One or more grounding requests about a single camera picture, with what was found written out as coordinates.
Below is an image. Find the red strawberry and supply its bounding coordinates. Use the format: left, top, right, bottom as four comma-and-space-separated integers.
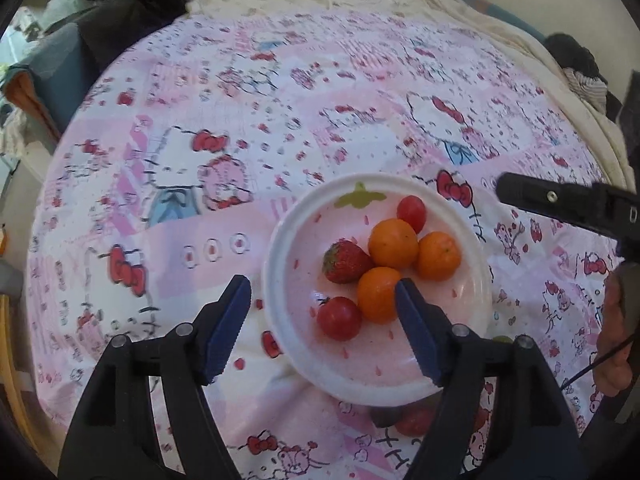
322, 240, 375, 284

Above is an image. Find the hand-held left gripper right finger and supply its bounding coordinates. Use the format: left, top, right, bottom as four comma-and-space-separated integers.
394, 278, 583, 480

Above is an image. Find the blue headboard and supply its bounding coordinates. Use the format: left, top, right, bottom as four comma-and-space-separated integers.
465, 0, 546, 43

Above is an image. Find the pink cartoon-print blanket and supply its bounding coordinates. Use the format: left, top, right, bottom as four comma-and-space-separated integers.
27, 12, 626, 480

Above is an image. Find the black cable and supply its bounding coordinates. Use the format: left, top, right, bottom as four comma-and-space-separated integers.
560, 337, 640, 392

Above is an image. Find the pink strawberry-print plate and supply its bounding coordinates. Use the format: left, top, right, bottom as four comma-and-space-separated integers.
262, 173, 493, 407

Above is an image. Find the yellow wooden chair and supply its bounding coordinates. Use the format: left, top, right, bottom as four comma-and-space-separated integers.
0, 295, 31, 441

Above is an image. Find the red cherry tomato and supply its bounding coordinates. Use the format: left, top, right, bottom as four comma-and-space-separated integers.
397, 196, 427, 233
316, 296, 363, 342
395, 405, 436, 437

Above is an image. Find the person's right hand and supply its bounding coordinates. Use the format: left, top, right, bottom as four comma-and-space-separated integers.
595, 265, 640, 398

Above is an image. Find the black jacket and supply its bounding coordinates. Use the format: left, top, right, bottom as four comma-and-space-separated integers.
75, 0, 198, 56

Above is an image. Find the orange mandarin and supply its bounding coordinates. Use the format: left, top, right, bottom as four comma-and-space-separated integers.
356, 267, 403, 324
417, 231, 462, 281
368, 218, 420, 270

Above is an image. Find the dark cloth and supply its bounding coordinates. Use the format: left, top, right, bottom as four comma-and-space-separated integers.
545, 32, 608, 81

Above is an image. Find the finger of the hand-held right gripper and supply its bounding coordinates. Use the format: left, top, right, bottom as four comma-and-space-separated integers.
496, 172, 602, 229

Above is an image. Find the striped garment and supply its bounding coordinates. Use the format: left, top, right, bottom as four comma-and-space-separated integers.
565, 69, 608, 111

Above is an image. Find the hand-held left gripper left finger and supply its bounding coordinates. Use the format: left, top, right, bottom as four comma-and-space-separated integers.
57, 275, 252, 480

